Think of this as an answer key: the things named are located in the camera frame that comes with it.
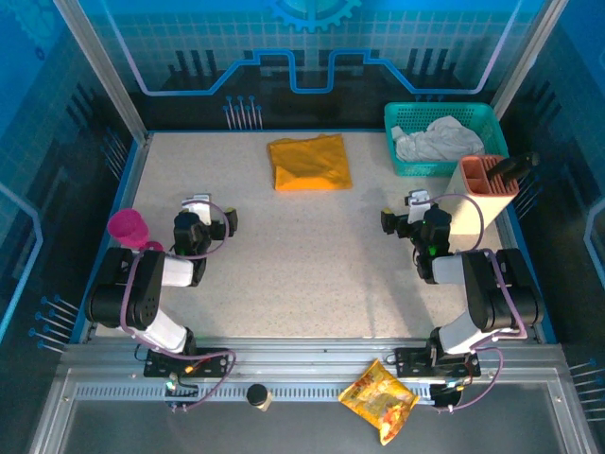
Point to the yellow t-shirt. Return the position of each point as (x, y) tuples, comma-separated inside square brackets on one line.
[(312, 163)]

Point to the cream holder with pink top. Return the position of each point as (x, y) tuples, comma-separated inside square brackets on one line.
[(472, 208)]

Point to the teal plastic basket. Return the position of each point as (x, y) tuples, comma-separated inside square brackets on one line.
[(402, 168)]

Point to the pink plastic goblet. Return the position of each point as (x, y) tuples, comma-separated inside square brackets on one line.
[(127, 229)]

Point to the white t-shirt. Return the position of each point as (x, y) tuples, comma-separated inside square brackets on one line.
[(439, 142)]

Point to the black controller board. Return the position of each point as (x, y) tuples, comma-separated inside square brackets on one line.
[(182, 399), (444, 399)]

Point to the jar with black lid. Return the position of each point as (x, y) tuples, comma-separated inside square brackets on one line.
[(257, 395)]

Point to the yellow snack bag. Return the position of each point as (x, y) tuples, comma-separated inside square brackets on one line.
[(378, 402)]

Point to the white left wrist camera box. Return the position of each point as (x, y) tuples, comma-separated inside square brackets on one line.
[(198, 208)]

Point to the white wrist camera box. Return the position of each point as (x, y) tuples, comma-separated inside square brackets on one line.
[(198, 208), (418, 205)]

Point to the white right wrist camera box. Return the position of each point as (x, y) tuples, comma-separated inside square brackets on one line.
[(418, 205)]

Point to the aluminium front rail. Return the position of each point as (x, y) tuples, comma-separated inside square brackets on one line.
[(307, 354)]

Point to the aluminium frame post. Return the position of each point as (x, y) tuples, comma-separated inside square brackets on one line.
[(528, 57), (104, 71)]

